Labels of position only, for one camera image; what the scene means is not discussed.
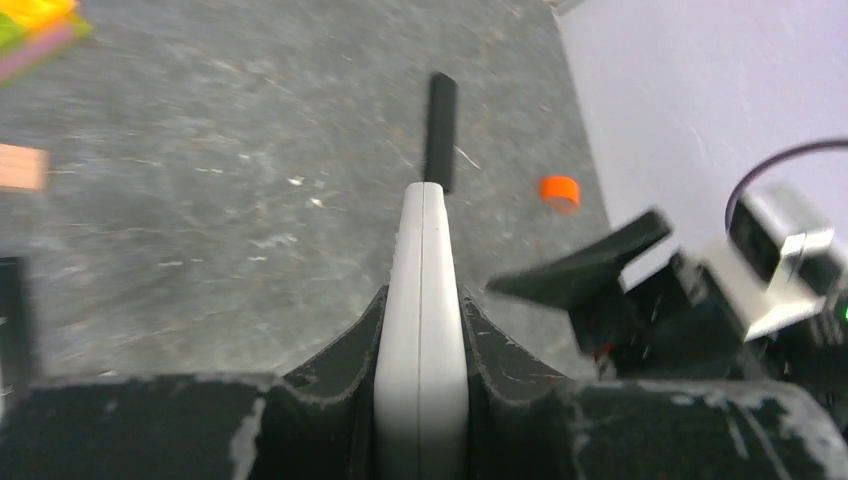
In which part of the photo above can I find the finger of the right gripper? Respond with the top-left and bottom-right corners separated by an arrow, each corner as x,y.
486,210 -> 672,310

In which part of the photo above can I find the orange tape roll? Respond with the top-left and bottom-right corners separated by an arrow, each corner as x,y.
537,176 -> 580,215

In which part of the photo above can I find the green yellow block stack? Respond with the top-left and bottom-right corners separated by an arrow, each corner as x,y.
1,0 -> 92,86

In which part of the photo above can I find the black white checkerboard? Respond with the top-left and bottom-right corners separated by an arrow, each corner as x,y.
1,257 -> 37,398

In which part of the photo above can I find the black remote control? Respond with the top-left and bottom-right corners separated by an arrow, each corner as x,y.
423,72 -> 458,195

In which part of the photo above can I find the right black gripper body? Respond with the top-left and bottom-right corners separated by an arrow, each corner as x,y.
572,251 -> 743,380

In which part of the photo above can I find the tan wooden block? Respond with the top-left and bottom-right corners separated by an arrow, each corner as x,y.
0,144 -> 48,192

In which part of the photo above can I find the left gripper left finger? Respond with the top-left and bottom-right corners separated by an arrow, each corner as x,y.
1,290 -> 387,479

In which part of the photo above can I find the white remote control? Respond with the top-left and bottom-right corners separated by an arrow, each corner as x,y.
374,182 -> 469,479

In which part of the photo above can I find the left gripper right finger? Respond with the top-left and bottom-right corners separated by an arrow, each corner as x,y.
458,288 -> 847,479

